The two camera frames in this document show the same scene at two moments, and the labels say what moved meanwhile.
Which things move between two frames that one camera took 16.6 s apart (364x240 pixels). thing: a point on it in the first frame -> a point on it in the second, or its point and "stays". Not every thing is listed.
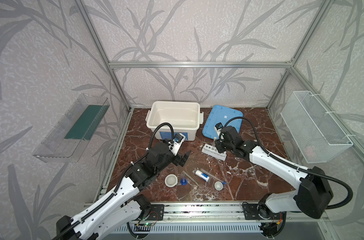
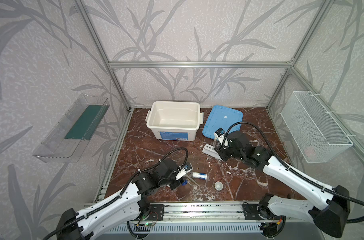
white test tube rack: (212, 151) stays
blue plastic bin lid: (220, 114) stays
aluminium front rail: (203, 212) stays
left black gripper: (178, 157) -> (178, 179)
